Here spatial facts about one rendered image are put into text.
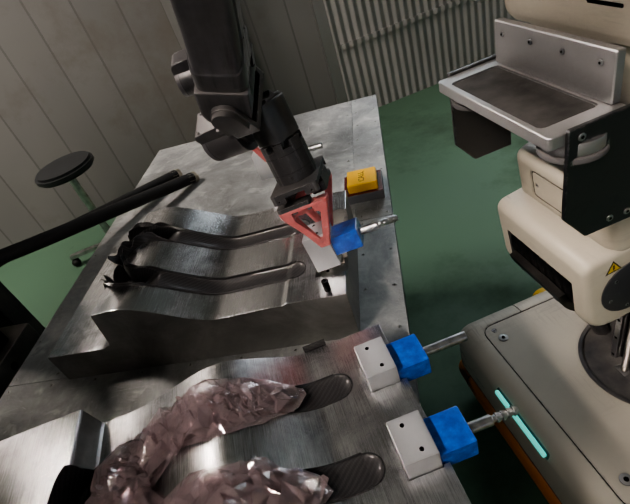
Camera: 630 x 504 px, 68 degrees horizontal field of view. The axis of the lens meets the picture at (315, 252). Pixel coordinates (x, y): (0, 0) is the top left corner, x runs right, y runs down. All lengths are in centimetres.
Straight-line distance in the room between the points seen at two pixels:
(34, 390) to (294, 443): 54
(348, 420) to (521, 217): 47
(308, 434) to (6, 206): 315
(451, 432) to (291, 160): 36
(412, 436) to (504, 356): 82
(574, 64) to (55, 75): 285
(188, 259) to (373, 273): 30
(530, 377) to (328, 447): 80
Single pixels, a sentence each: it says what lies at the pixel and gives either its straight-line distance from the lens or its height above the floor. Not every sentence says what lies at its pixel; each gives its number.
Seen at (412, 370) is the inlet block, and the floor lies 86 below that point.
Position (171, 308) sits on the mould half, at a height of 91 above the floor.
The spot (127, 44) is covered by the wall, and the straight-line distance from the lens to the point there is 309.
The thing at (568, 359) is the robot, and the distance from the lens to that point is 131.
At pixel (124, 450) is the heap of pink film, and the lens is 62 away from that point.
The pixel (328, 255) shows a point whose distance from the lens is 65.
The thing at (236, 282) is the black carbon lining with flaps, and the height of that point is 88.
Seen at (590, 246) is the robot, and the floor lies 80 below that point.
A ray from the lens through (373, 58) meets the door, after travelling 330.
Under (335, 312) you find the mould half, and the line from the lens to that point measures 66.
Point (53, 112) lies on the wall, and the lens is 324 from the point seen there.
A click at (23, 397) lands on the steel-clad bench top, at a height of 80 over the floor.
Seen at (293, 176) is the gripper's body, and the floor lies 104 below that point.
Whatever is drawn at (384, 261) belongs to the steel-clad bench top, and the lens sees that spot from 80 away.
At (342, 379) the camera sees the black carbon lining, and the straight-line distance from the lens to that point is 59.
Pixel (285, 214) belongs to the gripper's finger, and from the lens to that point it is 60.
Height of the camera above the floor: 132
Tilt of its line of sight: 37 degrees down
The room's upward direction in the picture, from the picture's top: 20 degrees counter-clockwise
